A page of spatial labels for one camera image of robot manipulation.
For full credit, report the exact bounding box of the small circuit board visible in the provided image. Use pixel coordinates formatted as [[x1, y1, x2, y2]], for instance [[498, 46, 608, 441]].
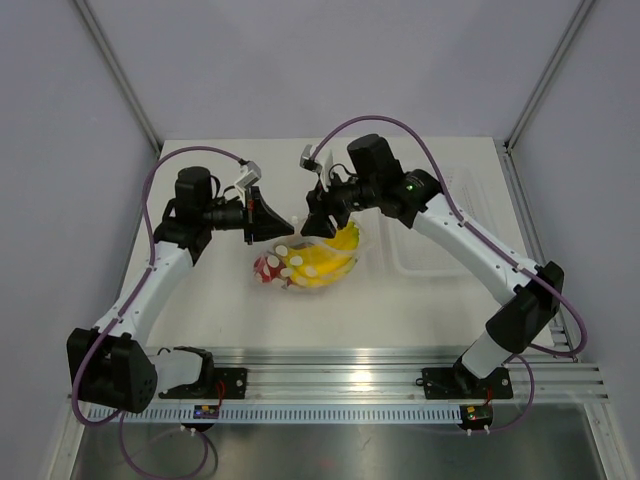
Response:
[[193, 405, 220, 419], [460, 404, 493, 429]]

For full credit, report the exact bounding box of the red fruit bunch with leaves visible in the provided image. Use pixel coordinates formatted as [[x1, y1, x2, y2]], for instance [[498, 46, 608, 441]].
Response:
[[253, 252, 292, 288]]

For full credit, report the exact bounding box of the left aluminium corner post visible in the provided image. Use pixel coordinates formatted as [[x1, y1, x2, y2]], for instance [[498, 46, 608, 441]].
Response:
[[70, 0, 163, 157]]

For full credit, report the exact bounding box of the white slotted cable duct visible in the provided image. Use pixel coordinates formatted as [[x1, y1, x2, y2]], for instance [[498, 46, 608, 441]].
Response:
[[87, 403, 464, 425]]

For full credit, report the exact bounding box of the left small circuit board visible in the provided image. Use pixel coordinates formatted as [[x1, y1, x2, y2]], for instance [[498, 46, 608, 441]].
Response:
[[193, 405, 220, 419]]

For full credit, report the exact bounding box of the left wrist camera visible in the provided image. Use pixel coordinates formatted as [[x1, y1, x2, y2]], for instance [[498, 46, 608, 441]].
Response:
[[234, 160, 262, 198]]

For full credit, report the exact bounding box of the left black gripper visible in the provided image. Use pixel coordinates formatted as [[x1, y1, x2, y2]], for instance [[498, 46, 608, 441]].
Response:
[[202, 187, 295, 246]]

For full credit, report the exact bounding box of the aluminium rail beam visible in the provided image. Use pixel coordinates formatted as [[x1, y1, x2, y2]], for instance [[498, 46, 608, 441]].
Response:
[[209, 347, 609, 404]]

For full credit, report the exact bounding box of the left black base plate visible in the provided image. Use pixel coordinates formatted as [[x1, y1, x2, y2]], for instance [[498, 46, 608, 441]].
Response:
[[159, 367, 249, 400]]

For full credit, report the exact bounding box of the aluminium corner post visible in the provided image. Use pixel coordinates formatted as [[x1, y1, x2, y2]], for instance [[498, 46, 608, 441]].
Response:
[[504, 0, 599, 154], [70, 0, 163, 157]]

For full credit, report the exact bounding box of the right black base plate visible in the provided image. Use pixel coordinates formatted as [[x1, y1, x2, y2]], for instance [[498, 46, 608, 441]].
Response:
[[415, 367, 514, 400]]

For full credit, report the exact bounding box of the right small circuit board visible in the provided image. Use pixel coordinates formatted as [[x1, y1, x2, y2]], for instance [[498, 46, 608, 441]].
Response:
[[460, 404, 493, 429]]

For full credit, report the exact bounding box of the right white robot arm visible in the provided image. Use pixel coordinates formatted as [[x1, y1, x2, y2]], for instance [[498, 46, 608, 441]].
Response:
[[300, 134, 564, 399]]

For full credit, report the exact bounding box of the yellow banana bunch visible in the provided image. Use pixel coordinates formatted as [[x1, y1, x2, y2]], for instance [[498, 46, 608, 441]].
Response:
[[267, 221, 361, 289]]

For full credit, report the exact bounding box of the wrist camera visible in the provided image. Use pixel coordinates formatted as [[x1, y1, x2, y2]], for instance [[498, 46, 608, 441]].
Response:
[[234, 160, 262, 198], [299, 144, 334, 191]]

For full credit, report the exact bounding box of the white perforated plastic basket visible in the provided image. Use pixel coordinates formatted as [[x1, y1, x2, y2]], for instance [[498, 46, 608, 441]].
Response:
[[381, 164, 497, 279]]

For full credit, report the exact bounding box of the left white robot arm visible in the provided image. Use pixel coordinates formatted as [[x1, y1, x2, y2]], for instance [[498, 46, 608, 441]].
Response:
[[66, 162, 294, 413]]

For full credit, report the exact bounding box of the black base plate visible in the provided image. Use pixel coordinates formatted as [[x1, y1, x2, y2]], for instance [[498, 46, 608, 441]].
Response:
[[159, 367, 249, 400], [415, 367, 514, 400]]

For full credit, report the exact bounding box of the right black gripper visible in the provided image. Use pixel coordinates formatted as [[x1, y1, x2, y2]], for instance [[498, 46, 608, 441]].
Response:
[[302, 168, 380, 240]]

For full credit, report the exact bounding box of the clear zip top bag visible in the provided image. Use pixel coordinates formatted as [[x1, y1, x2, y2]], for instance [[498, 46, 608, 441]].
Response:
[[252, 219, 373, 292]]

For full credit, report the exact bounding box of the right aluminium corner post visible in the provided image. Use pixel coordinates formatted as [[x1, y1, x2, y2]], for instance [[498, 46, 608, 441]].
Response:
[[504, 0, 599, 154]]

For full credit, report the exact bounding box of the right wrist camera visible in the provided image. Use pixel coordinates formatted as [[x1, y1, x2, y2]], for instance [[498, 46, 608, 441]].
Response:
[[299, 144, 334, 191]]

